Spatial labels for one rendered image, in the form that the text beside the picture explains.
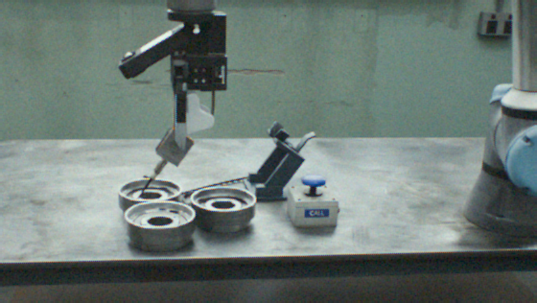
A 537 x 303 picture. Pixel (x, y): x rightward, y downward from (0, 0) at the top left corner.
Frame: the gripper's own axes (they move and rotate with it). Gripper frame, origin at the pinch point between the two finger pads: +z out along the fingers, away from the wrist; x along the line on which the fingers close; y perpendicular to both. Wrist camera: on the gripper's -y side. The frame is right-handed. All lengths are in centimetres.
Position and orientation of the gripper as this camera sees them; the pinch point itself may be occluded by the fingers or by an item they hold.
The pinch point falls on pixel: (177, 139)
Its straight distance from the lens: 106.9
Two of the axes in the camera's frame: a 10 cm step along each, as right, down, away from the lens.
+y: 9.9, -0.3, 1.6
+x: -1.6, -3.2, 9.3
